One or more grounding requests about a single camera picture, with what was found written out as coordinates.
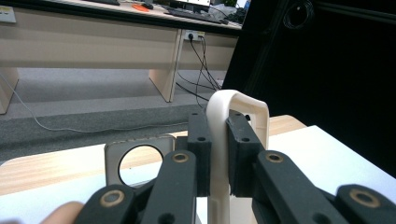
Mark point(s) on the white table mat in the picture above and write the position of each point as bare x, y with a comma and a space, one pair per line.
311, 149

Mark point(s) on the grey phone case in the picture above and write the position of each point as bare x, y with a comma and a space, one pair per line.
112, 155

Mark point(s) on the beige phone case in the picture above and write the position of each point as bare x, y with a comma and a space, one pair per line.
219, 140

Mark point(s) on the black computer mouse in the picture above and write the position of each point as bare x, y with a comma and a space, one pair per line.
148, 5

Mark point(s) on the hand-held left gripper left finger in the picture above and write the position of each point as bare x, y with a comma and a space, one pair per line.
200, 146

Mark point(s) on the white wall socket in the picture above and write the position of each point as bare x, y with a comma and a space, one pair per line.
193, 34

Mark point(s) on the beige wooden desk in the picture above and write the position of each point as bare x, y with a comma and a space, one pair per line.
93, 46

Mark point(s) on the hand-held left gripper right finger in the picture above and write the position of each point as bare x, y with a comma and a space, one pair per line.
243, 155

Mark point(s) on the orange desk item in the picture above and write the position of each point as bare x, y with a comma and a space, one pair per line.
138, 7

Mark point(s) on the black keyboard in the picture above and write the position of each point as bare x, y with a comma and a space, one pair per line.
193, 15

